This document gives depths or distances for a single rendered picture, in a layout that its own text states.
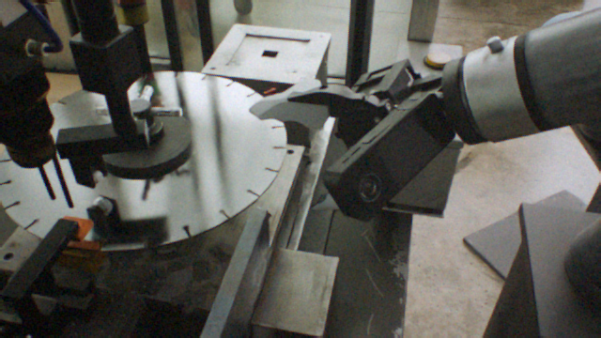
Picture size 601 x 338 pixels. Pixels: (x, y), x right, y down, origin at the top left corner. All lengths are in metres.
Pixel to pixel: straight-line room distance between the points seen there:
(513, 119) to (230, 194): 0.29
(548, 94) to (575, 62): 0.03
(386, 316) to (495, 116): 0.37
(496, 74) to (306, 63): 0.52
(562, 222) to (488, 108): 0.51
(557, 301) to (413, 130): 0.44
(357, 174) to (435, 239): 1.47
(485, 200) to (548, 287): 1.26
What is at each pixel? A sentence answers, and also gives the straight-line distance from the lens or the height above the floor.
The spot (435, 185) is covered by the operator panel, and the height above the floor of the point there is 0.81.
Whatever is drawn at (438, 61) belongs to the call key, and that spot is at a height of 0.91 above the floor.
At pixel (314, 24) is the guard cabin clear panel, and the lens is 1.02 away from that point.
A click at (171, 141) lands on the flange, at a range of 0.63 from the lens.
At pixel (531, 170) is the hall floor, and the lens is 2.24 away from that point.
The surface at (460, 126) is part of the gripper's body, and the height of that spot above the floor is 1.09.
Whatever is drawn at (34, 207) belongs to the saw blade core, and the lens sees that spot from 0.61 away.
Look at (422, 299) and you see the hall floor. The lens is 1.68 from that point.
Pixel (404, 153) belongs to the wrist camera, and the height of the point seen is 1.08.
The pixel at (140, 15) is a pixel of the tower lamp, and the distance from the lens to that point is 0.88.
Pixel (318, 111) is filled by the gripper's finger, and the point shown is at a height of 1.07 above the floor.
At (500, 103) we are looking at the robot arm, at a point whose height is 1.12.
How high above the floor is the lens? 1.33
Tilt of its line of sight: 41 degrees down
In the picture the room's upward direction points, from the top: straight up
